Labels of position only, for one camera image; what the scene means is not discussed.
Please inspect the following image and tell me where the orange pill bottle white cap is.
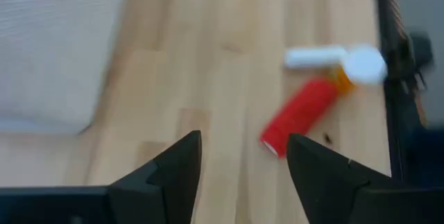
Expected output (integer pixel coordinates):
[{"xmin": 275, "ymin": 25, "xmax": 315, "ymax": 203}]
[{"xmin": 328, "ymin": 44, "xmax": 389, "ymax": 96}]

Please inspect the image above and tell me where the black table-level camera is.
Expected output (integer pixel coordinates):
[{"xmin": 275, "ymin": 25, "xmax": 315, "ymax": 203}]
[{"xmin": 405, "ymin": 31, "xmax": 435, "ymax": 92}]

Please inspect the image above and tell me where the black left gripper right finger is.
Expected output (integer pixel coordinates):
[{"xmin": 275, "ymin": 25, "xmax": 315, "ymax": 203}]
[{"xmin": 286, "ymin": 133, "xmax": 393, "ymax": 224}]

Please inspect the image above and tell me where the large white plastic bottle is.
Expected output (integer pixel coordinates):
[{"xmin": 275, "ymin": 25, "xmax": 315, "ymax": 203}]
[{"xmin": 284, "ymin": 45, "xmax": 350, "ymax": 70}]

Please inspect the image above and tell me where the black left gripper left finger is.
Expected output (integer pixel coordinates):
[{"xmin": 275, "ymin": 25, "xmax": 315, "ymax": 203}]
[{"xmin": 107, "ymin": 130, "xmax": 203, "ymax": 224}]

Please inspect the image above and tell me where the white perforated plastic basket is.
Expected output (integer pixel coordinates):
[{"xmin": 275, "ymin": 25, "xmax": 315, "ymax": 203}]
[{"xmin": 0, "ymin": 0, "xmax": 131, "ymax": 135}]

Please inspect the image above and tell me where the black table edge rail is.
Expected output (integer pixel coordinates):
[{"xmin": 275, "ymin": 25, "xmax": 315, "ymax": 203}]
[{"xmin": 373, "ymin": 0, "xmax": 429, "ymax": 183}]

